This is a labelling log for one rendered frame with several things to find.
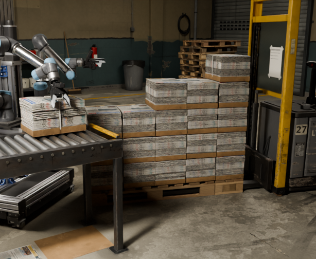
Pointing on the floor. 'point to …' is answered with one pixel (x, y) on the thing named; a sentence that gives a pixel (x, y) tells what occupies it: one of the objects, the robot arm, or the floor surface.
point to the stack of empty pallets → (195, 68)
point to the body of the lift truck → (300, 143)
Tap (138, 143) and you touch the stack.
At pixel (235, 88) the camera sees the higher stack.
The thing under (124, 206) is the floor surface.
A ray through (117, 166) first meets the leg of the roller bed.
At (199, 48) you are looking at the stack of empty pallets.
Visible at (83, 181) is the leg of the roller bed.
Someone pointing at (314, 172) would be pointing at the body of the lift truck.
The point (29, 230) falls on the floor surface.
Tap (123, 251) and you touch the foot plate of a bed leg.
